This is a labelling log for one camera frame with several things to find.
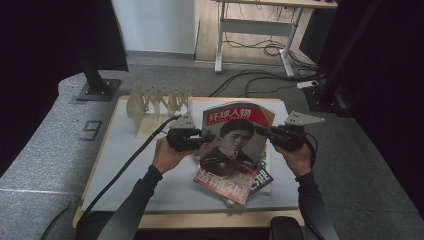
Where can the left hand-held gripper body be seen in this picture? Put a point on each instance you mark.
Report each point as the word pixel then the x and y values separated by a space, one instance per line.
pixel 181 140

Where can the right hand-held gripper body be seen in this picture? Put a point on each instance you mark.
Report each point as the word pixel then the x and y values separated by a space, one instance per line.
pixel 288 136

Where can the grey portrait cover magazine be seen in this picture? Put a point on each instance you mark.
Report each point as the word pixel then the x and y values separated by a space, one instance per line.
pixel 233 140

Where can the thick white book green label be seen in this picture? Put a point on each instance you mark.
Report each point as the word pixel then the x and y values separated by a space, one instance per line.
pixel 265 160

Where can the beige expandable book rack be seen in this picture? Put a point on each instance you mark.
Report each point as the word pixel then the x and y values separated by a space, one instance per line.
pixel 145 126

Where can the dark blue illustrated magazine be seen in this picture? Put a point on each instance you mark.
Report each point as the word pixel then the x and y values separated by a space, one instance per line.
pixel 261 181

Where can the red planet cover magazine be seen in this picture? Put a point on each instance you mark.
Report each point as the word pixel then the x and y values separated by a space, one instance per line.
pixel 226 186

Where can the person's left hand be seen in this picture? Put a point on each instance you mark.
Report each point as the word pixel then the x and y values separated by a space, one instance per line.
pixel 168 158

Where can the person's right hand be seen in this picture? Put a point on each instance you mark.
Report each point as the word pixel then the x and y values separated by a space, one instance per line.
pixel 298 161

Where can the black slanted stand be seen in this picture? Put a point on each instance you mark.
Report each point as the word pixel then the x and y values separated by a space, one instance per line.
pixel 328 100

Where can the white power strip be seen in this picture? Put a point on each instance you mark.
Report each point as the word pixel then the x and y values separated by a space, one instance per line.
pixel 307 84

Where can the wooden table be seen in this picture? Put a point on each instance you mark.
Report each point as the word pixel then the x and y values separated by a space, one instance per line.
pixel 200 220

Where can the black armrest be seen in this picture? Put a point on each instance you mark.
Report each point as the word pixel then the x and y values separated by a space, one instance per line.
pixel 285 230
pixel 88 228

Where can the black curtain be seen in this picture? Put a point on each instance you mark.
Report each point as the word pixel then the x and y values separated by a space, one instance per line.
pixel 40 50
pixel 393 83

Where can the black stand with base plate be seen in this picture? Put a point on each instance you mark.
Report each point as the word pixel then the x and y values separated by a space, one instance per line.
pixel 100 90

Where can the white metal desk frame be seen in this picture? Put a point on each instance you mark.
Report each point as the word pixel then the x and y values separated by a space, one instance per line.
pixel 253 27

